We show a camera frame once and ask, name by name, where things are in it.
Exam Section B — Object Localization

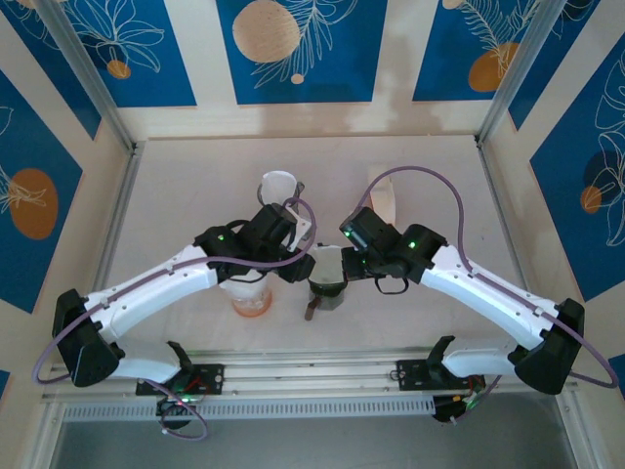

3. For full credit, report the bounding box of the aluminium side rail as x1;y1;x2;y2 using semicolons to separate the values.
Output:
72;140;146;365
476;136;541;319

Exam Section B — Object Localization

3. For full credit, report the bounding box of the aluminium frame post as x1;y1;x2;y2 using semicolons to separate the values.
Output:
476;0;575;148
36;0;138;155

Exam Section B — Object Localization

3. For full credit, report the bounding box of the white coffee filter stack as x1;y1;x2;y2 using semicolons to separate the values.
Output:
366;164;397;221

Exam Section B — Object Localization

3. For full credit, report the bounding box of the grey slotted cable duct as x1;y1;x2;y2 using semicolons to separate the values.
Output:
62;394;437;422

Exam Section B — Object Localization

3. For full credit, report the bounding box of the electronics board with green light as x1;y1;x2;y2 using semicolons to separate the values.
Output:
433;389;492;425
155;393;199;417

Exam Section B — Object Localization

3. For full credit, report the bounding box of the purple cable loop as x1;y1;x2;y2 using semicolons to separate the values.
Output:
146;380;209;443

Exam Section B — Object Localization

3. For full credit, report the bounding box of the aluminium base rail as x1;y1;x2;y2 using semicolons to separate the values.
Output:
41;345;582;402

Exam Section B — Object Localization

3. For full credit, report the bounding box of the clear glass server brown handle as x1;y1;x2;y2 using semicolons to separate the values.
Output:
303;277;349;322

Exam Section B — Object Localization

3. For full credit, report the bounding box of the orange translucent pitcher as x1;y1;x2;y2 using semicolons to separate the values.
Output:
229;287;273;321

